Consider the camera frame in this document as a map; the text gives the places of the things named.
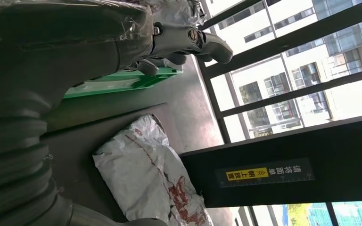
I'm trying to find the black yellow label sticker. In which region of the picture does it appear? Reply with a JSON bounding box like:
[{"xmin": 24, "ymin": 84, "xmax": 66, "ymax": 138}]
[{"xmin": 214, "ymin": 157, "xmax": 315, "ymax": 189}]

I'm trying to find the grey parcel red logo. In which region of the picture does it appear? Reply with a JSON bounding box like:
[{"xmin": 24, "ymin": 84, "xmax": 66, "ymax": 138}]
[{"xmin": 92, "ymin": 113, "xmax": 214, "ymax": 226}]

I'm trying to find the black inbound scanner machine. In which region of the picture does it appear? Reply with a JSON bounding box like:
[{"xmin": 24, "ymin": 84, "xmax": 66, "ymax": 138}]
[{"xmin": 40, "ymin": 103, "xmax": 362, "ymax": 226}]

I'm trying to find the green plastic crate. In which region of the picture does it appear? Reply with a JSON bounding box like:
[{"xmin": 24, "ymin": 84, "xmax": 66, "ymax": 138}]
[{"xmin": 64, "ymin": 67, "xmax": 183, "ymax": 100}]

